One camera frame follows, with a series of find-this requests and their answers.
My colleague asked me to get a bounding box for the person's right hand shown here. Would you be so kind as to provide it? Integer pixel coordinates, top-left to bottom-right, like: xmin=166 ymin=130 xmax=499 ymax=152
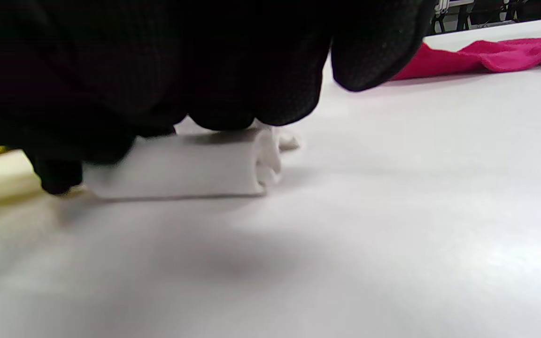
xmin=0 ymin=0 xmax=435 ymax=195

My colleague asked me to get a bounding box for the white sock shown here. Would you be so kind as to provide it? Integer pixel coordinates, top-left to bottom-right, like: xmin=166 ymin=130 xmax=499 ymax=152
xmin=0 ymin=120 xmax=301 ymax=207
xmin=252 ymin=120 xmax=301 ymax=188

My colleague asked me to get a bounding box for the pink sock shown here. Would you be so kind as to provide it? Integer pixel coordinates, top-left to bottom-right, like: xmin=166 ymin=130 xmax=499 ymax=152
xmin=390 ymin=32 xmax=541 ymax=81

